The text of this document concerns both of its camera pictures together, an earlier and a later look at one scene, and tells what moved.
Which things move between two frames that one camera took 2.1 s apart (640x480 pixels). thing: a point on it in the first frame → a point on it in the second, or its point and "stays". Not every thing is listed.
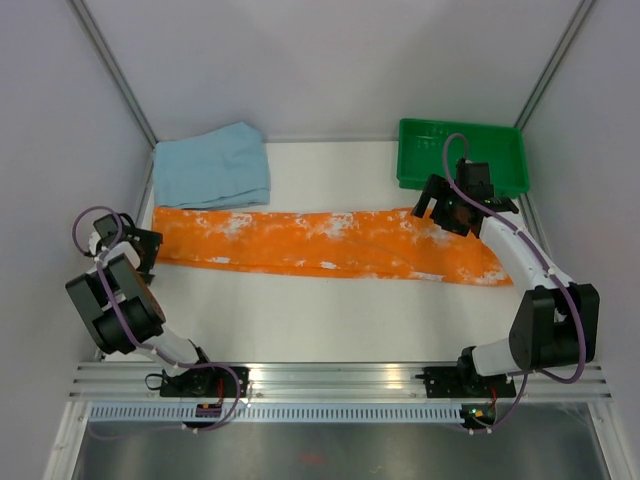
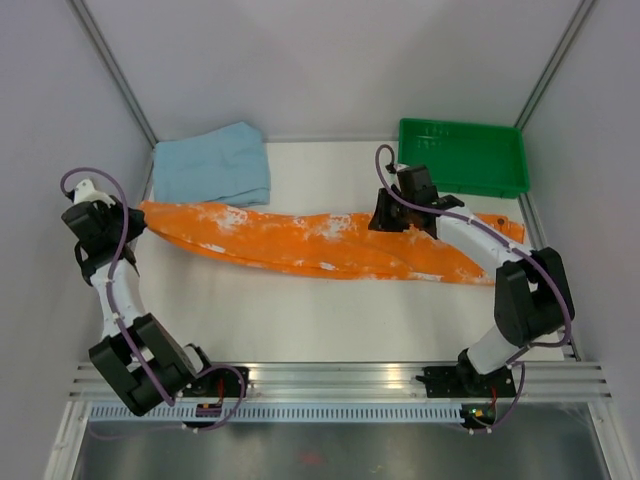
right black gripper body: x=449 y=201 → x=397 y=194
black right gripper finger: x=433 y=189 → x=391 y=215
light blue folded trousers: x=221 y=168 stays
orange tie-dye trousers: x=374 y=240 stays
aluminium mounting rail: x=329 y=381 stays
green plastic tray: x=420 y=153 stays
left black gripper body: x=150 y=245 → x=114 y=238
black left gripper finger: x=147 y=243 → x=135 y=223
